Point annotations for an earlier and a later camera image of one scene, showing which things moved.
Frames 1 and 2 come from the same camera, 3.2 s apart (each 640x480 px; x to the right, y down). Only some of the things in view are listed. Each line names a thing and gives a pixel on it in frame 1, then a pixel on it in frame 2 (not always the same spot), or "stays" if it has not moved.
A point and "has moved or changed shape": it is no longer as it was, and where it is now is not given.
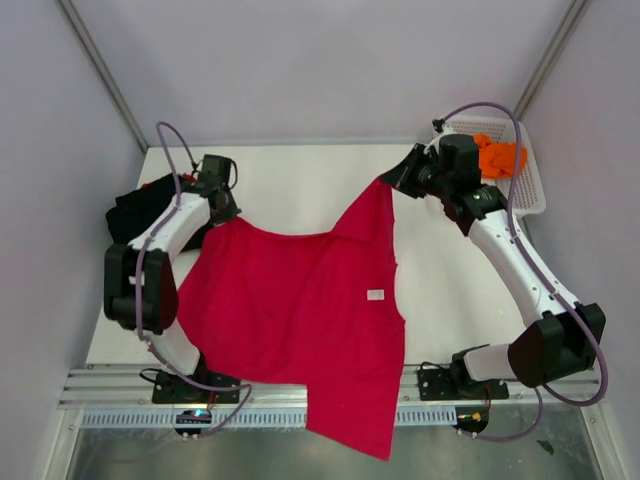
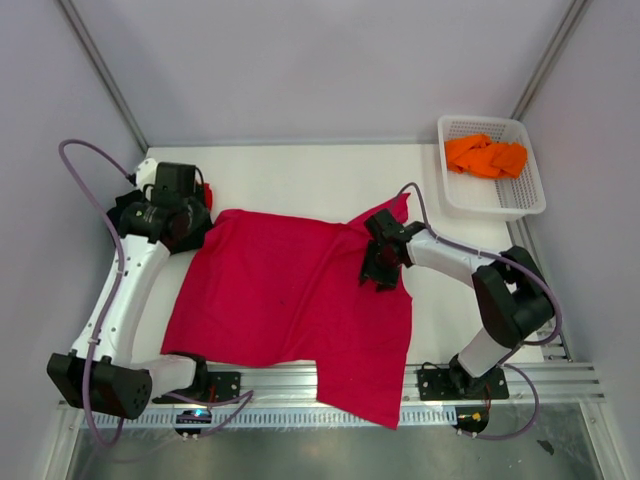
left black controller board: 192,417 stays
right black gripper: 402,176 to 385,280
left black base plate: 199,388 stays
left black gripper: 230,212 to 199,216
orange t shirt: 498,160 stays
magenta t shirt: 320,309 has moved or changed shape
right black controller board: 472,419 stays
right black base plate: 446,384 stays
